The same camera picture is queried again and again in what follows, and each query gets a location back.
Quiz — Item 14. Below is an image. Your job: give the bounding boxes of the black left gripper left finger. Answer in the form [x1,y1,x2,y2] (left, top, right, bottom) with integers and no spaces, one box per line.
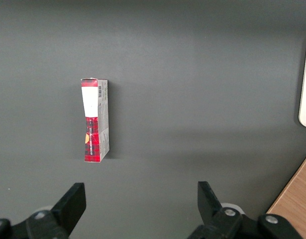
[10,182,87,239]

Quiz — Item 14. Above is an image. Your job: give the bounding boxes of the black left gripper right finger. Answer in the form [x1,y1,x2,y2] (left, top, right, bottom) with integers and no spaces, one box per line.
[187,181,259,239]

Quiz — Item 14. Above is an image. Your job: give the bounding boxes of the wooden drawer cabinet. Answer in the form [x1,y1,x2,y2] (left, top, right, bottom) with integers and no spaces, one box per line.
[266,154,306,239]

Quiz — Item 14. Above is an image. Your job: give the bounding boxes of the red plaid cardboard box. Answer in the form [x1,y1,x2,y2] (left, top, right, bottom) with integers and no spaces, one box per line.
[80,77,110,163]

